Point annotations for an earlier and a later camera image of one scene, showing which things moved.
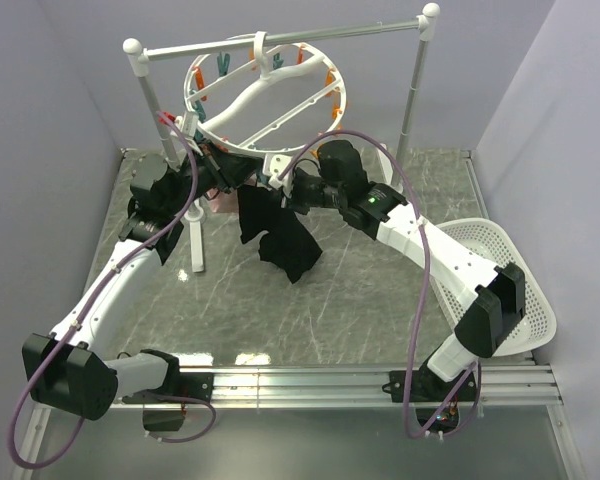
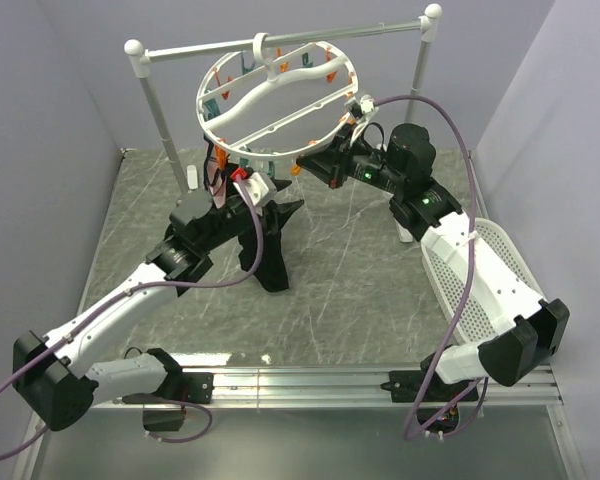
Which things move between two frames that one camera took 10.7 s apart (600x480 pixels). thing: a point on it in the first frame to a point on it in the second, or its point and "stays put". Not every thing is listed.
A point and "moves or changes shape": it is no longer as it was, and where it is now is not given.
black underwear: x=288 y=247 to x=271 y=273
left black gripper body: x=214 y=172 to x=232 y=220
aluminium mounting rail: x=501 y=387 stays put
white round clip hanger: x=266 y=99 moves or changes shape
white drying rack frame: x=140 y=55 stays put
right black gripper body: x=312 y=192 to x=354 y=161
